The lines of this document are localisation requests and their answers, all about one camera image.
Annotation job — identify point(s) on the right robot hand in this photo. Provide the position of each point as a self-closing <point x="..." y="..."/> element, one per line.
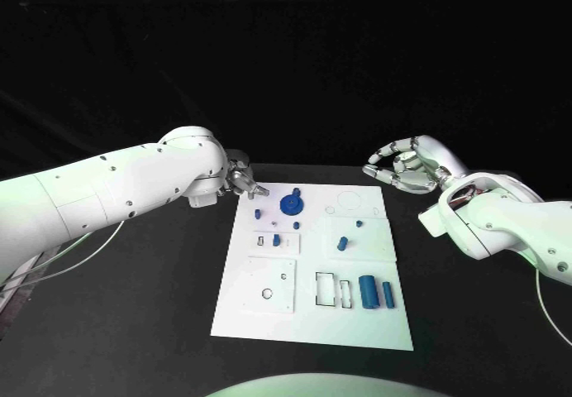
<point x="420" y="167"/>

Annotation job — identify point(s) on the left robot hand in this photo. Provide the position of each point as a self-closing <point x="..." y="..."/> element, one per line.
<point x="241" y="180"/>

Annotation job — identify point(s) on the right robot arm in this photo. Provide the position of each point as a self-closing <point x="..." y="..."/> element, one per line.
<point x="505" y="217"/>

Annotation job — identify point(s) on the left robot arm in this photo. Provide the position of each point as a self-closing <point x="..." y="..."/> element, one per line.
<point x="111" y="186"/>

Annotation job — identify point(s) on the white task board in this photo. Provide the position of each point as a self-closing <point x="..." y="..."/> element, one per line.
<point x="313" y="263"/>

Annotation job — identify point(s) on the blue gear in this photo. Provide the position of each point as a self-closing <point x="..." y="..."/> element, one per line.
<point x="291" y="204"/>

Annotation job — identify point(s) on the blue plug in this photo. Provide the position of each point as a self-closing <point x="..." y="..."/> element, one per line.
<point x="277" y="240"/>

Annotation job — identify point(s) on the thin blue cylinder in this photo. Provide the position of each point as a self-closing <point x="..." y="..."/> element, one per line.
<point x="388" y="294"/>

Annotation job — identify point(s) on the large blue cylinder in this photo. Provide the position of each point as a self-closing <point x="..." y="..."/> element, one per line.
<point x="369" y="292"/>

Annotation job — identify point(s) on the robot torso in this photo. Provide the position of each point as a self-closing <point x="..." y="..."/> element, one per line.
<point x="319" y="386"/>

